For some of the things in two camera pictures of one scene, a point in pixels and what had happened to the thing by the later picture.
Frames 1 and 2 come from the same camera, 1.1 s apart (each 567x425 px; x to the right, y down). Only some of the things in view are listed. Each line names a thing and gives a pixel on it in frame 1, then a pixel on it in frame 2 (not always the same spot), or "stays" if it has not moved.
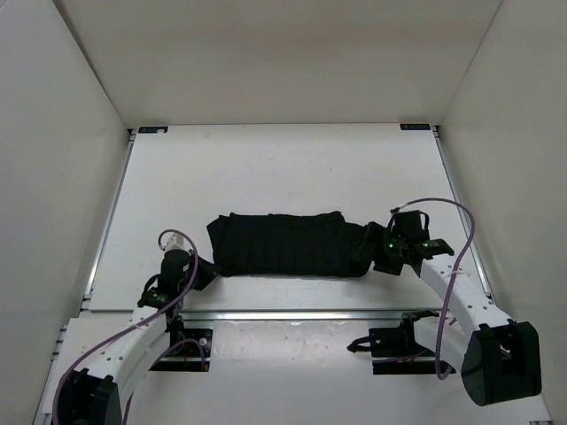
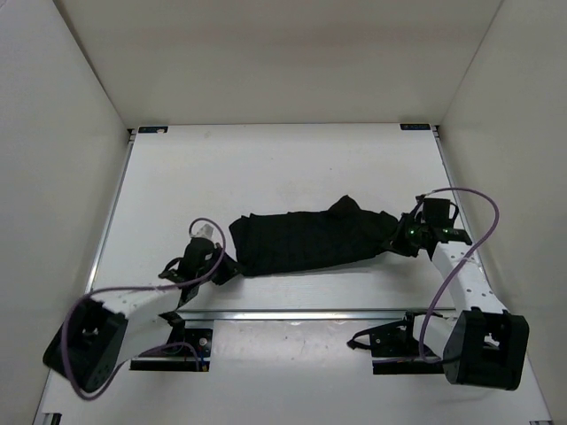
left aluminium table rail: (110, 216) stays
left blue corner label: (151, 129) stays
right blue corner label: (415, 127) stays
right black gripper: (376, 234) to (397, 243)
